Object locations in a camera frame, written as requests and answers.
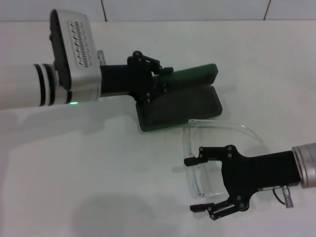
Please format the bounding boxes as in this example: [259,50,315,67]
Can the clear white glasses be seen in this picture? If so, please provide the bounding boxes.
[182,118,264,199]

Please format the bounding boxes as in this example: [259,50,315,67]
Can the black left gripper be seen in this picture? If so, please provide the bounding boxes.
[100,50,173,104]

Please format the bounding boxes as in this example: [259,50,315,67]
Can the right gripper silver plug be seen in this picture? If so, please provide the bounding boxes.
[281,185,295,208]

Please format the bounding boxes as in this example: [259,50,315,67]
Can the right gripper thin black cable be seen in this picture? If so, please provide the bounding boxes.
[273,187,287,205]

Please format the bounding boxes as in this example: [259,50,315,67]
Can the green glasses case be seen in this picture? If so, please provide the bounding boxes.
[135,63,223,134]

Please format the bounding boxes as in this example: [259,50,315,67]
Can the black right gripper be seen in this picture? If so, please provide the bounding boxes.
[184,145,301,221]

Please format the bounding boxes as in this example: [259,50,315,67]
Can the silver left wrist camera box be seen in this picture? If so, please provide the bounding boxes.
[48,9,102,93]

